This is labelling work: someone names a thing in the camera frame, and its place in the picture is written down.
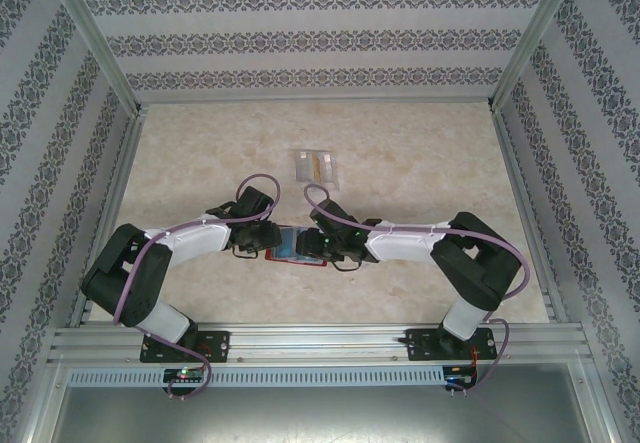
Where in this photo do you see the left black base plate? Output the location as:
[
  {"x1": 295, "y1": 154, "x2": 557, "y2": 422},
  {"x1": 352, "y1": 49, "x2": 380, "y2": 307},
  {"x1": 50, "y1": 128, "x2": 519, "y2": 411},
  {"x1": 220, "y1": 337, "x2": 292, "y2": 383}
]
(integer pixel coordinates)
[{"x1": 139, "y1": 330, "x2": 232, "y2": 364}]

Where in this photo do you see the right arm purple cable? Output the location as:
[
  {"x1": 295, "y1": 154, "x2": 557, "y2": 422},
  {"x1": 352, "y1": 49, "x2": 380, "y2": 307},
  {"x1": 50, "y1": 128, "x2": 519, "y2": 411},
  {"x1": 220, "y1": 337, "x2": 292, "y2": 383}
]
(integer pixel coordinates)
[{"x1": 303, "y1": 185, "x2": 532, "y2": 394}]

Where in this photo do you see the aluminium frame post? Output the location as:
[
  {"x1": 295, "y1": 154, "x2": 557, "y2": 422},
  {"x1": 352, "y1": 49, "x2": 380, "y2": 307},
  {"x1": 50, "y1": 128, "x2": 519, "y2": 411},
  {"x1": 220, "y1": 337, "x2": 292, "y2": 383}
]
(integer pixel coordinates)
[
  {"x1": 37, "y1": 0, "x2": 149, "y2": 117},
  {"x1": 487, "y1": 0, "x2": 585, "y2": 114}
]

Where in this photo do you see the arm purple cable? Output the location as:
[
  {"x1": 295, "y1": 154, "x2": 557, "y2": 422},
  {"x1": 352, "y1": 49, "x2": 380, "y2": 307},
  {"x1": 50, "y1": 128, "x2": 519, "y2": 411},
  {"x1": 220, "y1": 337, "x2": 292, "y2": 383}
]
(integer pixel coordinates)
[
  {"x1": 112, "y1": 172, "x2": 281, "y2": 400},
  {"x1": 303, "y1": 185, "x2": 532, "y2": 394}
]

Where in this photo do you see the red card holder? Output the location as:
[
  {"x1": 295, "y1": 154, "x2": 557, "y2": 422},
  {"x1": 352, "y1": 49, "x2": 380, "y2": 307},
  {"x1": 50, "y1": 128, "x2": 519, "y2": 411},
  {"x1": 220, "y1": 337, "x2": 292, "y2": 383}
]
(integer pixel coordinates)
[{"x1": 263, "y1": 224, "x2": 330, "y2": 269}]

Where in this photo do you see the grey slotted cable duct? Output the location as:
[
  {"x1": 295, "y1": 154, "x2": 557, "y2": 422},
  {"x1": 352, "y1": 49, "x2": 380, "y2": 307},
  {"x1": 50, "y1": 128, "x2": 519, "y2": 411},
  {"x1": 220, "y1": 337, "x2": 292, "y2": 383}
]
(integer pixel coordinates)
[{"x1": 67, "y1": 366, "x2": 446, "y2": 388}]

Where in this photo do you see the aluminium table edge rail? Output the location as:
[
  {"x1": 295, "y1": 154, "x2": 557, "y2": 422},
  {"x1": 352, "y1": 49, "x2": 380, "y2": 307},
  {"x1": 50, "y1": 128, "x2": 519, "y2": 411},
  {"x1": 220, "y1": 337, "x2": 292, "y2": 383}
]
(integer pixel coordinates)
[
  {"x1": 67, "y1": 105, "x2": 149, "y2": 329},
  {"x1": 491, "y1": 105, "x2": 570, "y2": 324},
  {"x1": 137, "y1": 96, "x2": 496, "y2": 107}
]

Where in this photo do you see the aluminium mounting rail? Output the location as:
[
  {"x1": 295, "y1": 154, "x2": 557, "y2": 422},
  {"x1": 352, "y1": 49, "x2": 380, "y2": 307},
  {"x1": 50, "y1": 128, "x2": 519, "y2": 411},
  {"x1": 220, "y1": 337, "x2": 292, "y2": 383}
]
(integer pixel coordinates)
[{"x1": 48, "y1": 321, "x2": 591, "y2": 364}]

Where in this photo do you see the clear plastic card case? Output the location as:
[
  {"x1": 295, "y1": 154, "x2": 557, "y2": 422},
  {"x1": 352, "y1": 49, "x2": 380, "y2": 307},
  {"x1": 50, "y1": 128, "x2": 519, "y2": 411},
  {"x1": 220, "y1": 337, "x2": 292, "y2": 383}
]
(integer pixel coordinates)
[{"x1": 292, "y1": 147, "x2": 344, "y2": 192}]

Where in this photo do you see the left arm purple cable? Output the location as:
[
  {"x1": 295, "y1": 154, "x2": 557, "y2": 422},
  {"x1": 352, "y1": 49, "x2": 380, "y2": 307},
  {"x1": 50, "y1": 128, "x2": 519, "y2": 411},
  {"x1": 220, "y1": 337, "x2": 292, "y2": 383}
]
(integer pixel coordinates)
[{"x1": 112, "y1": 172, "x2": 281, "y2": 400}]

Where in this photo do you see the aluminium frame leg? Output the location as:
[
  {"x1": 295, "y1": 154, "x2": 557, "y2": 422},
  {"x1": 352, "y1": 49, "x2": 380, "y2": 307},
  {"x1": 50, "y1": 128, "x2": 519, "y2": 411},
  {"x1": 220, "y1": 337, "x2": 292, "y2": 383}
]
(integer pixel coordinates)
[
  {"x1": 569, "y1": 360, "x2": 632, "y2": 443},
  {"x1": 12, "y1": 355, "x2": 71, "y2": 443}
]

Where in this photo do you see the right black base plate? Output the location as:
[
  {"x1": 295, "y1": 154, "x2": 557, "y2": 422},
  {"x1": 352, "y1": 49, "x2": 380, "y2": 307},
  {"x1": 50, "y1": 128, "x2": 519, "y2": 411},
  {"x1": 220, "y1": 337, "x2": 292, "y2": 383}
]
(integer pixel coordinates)
[{"x1": 405, "y1": 327, "x2": 499, "y2": 363}]

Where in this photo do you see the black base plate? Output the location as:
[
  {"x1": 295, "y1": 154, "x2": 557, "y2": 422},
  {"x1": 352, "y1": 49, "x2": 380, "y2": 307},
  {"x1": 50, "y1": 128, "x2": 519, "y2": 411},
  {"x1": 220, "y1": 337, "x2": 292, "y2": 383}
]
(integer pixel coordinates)
[
  {"x1": 139, "y1": 330, "x2": 232, "y2": 364},
  {"x1": 405, "y1": 327, "x2": 499, "y2": 363}
]

